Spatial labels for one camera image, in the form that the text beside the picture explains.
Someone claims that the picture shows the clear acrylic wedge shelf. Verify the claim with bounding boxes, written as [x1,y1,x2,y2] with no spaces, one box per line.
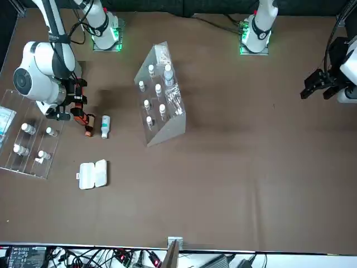
[133,41,187,147]

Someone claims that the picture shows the printed clear packet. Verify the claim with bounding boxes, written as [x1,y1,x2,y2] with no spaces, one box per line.
[155,44,171,66]

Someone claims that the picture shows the grey metal bracket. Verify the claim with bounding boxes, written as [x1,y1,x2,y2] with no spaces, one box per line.
[167,236,184,268]

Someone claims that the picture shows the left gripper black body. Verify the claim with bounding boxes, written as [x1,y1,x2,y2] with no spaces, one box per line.
[320,36,350,88]

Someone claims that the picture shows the white plastic pill box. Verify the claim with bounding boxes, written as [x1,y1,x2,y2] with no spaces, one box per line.
[76,159,108,190]

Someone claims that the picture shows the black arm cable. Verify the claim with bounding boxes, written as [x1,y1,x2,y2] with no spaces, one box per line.
[47,0,97,84]

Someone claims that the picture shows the blue white medicine packet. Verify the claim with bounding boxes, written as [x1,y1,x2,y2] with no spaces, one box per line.
[0,107,17,150]

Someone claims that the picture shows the clear acrylic flat rack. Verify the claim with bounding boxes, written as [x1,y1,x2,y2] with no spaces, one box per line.
[0,89,65,180]

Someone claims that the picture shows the large blue-label bottle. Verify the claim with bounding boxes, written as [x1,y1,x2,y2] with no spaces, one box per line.
[163,64,174,87]

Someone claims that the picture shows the white medicine bottle green label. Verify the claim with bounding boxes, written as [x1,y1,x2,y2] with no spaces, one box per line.
[100,115,112,140]

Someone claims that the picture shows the black cable bundle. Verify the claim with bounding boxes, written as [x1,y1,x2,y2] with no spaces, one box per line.
[323,0,357,73]

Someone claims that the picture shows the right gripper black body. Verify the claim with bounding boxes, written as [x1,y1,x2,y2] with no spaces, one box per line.
[66,80,79,111]

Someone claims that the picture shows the black frame post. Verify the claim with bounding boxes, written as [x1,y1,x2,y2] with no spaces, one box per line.
[13,0,28,19]

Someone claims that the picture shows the brown medicine bottle orange cap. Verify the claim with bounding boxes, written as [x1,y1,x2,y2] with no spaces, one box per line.
[85,113,97,138]

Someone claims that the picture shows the clear packet of swabs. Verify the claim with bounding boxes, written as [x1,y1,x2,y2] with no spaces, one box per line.
[165,83,185,117]

